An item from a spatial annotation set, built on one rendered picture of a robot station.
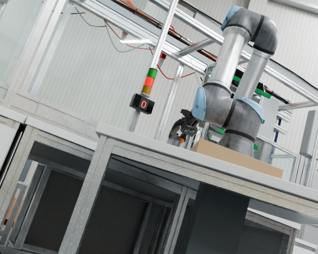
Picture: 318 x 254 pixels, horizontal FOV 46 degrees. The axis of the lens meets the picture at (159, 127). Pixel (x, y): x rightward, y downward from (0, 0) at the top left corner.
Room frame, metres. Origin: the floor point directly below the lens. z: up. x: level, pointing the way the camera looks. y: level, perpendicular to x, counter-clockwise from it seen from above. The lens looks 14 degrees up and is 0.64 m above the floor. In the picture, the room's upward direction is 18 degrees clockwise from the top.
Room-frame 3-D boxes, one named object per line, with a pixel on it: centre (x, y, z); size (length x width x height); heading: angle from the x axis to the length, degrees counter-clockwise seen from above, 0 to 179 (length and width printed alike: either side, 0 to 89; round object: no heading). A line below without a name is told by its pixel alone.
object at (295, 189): (1.38, -0.29, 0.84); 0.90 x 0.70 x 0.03; 88
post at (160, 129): (3.07, -0.02, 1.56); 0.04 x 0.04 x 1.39; 26
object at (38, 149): (2.30, 0.10, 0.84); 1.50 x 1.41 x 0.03; 116
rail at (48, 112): (1.64, 0.08, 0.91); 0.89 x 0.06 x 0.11; 116
